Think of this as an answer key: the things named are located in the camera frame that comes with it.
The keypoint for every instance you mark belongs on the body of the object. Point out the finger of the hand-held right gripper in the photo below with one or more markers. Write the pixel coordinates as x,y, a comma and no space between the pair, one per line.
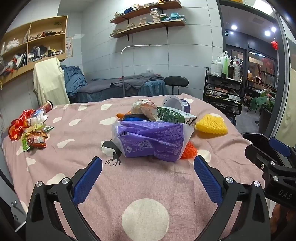
280,146
263,160

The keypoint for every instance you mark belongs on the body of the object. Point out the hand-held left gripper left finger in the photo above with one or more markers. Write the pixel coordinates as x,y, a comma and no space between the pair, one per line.
87,180

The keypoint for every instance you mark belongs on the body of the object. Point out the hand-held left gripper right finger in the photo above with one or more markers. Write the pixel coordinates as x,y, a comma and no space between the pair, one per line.
207,180

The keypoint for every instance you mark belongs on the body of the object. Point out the orange foam net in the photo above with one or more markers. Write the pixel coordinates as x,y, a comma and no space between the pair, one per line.
189,150

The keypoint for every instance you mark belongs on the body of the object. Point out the yellow foam net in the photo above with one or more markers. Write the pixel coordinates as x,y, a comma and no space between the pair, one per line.
211,125

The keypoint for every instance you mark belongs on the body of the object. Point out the purple plastic bag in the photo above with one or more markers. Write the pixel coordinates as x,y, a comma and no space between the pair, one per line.
152,141

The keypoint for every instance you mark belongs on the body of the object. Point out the green drink carton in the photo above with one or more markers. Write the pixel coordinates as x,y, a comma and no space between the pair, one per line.
173,114

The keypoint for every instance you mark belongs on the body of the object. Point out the blue snack packet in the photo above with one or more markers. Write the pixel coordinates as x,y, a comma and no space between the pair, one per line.
134,117

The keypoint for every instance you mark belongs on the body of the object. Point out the purple plastic cup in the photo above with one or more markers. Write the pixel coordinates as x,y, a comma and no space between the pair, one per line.
178,103

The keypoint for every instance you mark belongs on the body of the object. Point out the clear bun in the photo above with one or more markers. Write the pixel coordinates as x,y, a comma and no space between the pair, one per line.
144,109

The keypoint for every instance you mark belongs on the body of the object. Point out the person's right hand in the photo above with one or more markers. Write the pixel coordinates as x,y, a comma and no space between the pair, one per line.
281,220

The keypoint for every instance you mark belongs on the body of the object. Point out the green potted plant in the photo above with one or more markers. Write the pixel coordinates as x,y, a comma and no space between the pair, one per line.
262,100

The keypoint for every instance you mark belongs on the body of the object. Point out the pink spotted blanket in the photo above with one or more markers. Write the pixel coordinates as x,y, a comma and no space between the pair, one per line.
148,183

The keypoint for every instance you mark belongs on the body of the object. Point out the green snack wrapper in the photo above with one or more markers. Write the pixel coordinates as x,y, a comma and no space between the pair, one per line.
44,128

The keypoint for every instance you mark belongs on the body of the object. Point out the orange toy carrot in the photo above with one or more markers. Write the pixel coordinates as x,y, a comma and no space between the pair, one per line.
120,115

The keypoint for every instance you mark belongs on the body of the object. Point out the black storage cart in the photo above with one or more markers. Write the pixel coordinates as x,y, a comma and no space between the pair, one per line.
222,97

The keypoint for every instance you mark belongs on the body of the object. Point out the clear plastic bottle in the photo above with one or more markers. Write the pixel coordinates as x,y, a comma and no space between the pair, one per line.
35,119

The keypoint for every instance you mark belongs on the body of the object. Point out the red chips can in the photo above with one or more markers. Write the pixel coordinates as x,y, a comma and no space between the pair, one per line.
47,105

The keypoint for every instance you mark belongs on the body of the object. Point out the clear ribbed bottle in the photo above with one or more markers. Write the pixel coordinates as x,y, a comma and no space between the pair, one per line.
237,69

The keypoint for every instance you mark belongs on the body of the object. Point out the red ribbon bag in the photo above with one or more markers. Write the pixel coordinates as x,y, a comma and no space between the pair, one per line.
17,126

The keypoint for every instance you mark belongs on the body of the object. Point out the dark bottle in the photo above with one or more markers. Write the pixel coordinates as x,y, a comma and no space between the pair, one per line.
230,71

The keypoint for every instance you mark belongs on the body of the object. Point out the grey blanket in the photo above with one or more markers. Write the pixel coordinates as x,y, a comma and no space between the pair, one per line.
104,87

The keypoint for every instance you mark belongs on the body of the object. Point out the green bottle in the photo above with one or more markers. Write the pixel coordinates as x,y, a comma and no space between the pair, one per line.
225,67

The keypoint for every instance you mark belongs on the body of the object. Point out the blue cloth pile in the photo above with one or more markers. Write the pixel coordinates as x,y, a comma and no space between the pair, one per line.
74,81

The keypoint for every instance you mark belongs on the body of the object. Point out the red hanging ornament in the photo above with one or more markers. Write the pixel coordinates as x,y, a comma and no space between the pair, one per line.
274,45

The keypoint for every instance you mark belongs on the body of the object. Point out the white jar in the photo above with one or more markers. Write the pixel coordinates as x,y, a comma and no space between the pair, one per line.
216,67

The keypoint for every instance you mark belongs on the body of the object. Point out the black round stool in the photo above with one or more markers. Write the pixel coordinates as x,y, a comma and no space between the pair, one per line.
175,81

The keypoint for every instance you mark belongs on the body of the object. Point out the blue massage bed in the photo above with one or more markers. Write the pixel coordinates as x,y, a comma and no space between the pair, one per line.
152,89

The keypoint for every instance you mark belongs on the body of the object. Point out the cream cloth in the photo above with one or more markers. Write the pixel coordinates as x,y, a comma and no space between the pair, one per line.
49,81

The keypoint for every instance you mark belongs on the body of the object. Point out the white pump bottle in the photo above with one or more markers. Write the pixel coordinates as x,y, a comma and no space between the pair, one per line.
222,55

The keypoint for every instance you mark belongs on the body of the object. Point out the white floor lamp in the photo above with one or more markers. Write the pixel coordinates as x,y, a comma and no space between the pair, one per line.
129,47

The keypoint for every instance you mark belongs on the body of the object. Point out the wooden cubby shelf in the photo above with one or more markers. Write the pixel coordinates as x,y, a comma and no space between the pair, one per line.
27,45

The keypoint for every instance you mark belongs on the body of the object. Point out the wall poster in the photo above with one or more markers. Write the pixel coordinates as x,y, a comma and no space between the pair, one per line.
69,47

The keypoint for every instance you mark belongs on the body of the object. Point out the wooden wall shelf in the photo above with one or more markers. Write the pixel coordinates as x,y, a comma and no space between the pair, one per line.
143,11
148,27

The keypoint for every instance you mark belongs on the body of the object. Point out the wall shelves with books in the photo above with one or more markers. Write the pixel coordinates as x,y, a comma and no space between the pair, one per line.
155,12

